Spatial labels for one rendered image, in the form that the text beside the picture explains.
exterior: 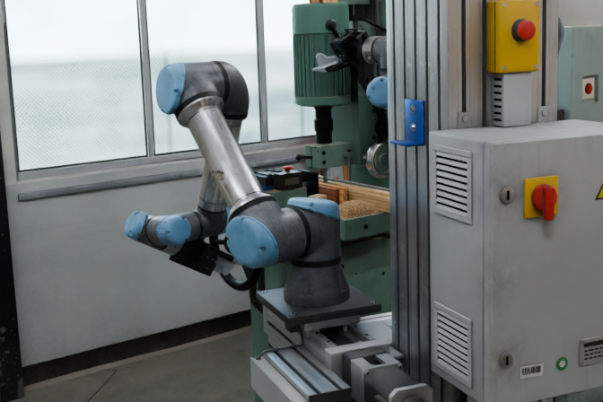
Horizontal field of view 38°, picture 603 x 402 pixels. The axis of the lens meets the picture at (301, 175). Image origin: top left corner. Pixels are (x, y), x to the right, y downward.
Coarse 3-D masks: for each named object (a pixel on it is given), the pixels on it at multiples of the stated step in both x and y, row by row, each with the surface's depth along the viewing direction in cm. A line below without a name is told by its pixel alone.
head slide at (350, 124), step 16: (368, 32) 269; (352, 80) 271; (352, 96) 272; (336, 112) 279; (352, 112) 273; (368, 112) 272; (336, 128) 280; (352, 128) 274; (368, 128) 273; (368, 144) 274
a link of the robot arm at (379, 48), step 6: (384, 36) 231; (372, 42) 232; (378, 42) 230; (384, 42) 228; (372, 48) 231; (378, 48) 229; (384, 48) 227; (372, 54) 231; (378, 54) 229; (384, 54) 227; (378, 60) 231; (384, 60) 228; (384, 66) 228
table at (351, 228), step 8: (360, 216) 245; (368, 216) 246; (376, 216) 248; (384, 216) 250; (344, 224) 242; (352, 224) 243; (360, 224) 245; (368, 224) 246; (376, 224) 248; (384, 224) 250; (344, 232) 242; (352, 232) 243; (360, 232) 245; (368, 232) 247; (376, 232) 249
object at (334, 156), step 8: (312, 144) 273; (320, 144) 272; (328, 144) 271; (336, 144) 271; (344, 144) 273; (352, 144) 275; (312, 152) 269; (320, 152) 268; (328, 152) 270; (336, 152) 271; (344, 152) 273; (312, 160) 270; (320, 160) 268; (328, 160) 270; (336, 160) 272; (344, 160) 273; (352, 160) 275; (320, 168) 268
